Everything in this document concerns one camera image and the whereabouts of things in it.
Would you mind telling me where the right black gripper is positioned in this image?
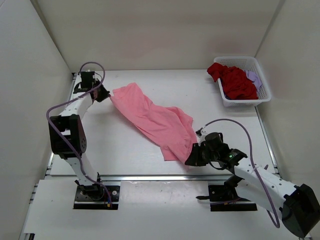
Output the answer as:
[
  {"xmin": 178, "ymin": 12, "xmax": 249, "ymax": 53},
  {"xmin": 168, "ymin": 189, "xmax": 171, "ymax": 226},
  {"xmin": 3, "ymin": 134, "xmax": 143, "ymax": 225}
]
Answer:
[{"xmin": 185, "ymin": 143, "xmax": 220, "ymax": 167}]

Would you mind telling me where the pink t shirt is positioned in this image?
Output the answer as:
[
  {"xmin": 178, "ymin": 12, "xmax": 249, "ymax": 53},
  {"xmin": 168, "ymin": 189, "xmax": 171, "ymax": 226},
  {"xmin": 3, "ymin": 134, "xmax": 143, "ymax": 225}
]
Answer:
[{"xmin": 110, "ymin": 82, "xmax": 197, "ymax": 164}]

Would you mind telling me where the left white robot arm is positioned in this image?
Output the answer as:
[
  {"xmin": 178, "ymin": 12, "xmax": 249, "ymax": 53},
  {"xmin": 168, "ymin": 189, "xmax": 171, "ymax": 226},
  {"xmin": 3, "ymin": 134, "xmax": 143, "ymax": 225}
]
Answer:
[{"xmin": 49, "ymin": 71, "xmax": 110, "ymax": 200}]

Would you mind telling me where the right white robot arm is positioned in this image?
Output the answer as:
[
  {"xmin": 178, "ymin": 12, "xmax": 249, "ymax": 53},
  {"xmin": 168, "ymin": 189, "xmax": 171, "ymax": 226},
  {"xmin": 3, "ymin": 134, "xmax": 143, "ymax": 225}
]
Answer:
[{"xmin": 185, "ymin": 132, "xmax": 320, "ymax": 238}]

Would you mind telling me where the red t shirt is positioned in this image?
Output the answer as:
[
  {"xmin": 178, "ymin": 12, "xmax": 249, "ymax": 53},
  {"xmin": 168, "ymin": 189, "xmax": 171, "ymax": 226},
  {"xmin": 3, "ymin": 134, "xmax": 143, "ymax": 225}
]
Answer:
[{"xmin": 207, "ymin": 62, "xmax": 258, "ymax": 100}]

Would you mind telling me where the lavender t shirt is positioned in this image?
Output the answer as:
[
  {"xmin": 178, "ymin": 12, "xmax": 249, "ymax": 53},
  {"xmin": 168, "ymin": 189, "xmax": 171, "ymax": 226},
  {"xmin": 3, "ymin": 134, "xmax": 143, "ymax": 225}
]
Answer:
[{"xmin": 223, "ymin": 69, "xmax": 263, "ymax": 99}]

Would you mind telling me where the white plastic basket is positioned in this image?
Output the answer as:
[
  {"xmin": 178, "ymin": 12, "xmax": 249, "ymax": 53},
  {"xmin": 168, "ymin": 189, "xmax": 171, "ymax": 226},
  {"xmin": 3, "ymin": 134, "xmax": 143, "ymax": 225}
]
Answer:
[{"xmin": 213, "ymin": 56, "xmax": 272, "ymax": 108}]

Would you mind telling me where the aluminium rail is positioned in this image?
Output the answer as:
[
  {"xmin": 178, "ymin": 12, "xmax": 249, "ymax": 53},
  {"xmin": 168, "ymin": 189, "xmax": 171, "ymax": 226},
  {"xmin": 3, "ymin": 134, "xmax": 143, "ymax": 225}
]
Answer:
[{"xmin": 101, "ymin": 174, "xmax": 231, "ymax": 182}]

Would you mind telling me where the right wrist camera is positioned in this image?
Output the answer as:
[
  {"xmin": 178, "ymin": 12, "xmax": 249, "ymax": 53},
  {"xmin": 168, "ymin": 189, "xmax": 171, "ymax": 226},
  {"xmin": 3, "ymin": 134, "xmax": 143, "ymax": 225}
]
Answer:
[{"xmin": 195, "ymin": 126, "xmax": 208, "ymax": 138}]

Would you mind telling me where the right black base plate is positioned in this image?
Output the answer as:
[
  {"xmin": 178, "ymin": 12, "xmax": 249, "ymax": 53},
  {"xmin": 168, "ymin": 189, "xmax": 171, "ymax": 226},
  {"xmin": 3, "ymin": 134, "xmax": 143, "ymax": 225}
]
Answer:
[{"xmin": 195, "ymin": 176, "xmax": 258, "ymax": 212}]

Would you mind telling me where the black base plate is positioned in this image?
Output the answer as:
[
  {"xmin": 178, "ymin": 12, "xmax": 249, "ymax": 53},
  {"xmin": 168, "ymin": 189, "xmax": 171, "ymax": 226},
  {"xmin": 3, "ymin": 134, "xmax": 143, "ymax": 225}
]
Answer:
[
  {"xmin": 195, "ymin": 176, "xmax": 258, "ymax": 212},
  {"xmin": 73, "ymin": 185, "xmax": 121, "ymax": 210}
]

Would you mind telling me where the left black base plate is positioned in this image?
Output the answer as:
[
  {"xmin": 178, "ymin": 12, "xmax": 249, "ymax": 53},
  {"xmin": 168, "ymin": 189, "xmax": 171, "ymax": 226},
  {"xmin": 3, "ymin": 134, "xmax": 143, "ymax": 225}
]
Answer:
[{"xmin": 73, "ymin": 185, "xmax": 121, "ymax": 210}]

